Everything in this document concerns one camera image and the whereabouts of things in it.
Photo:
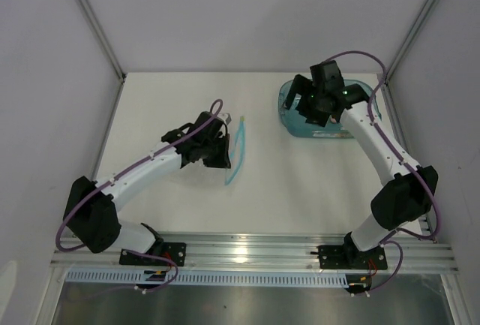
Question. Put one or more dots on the clear zip top bag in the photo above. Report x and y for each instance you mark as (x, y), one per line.
(196, 175)

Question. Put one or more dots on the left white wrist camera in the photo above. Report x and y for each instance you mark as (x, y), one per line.
(225, 117)

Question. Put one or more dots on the aluminium corner post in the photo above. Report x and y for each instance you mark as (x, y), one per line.
(419, 22)
(100, 36)

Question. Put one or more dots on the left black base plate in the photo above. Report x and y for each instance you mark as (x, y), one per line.
(174, 251)

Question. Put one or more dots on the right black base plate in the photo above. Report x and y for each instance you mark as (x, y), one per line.
(341, 257)

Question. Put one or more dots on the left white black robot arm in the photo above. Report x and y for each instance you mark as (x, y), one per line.
(92, 208)

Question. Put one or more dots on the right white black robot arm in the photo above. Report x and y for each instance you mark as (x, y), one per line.
(401, 198)

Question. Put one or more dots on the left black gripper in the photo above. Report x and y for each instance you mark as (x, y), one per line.
(223, 161)

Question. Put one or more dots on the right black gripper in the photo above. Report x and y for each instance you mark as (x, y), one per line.
(313, 118)

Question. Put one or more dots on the aluminium front rail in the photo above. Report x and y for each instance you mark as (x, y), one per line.
(293, 253)

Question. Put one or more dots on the white slotted cable duct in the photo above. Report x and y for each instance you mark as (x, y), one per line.
(215, 278)

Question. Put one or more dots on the blue plastic tub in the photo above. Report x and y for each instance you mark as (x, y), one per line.
(298, 126)

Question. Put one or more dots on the right aluminium side rail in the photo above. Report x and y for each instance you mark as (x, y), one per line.
(433, 216)

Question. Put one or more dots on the left aluminium corner post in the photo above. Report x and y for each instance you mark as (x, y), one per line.
(100, 36)

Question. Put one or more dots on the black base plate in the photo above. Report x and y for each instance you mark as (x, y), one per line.
(174, 251)
(341, 257)

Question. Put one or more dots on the right aluminium corner post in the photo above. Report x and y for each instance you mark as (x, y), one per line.
(419, 22)

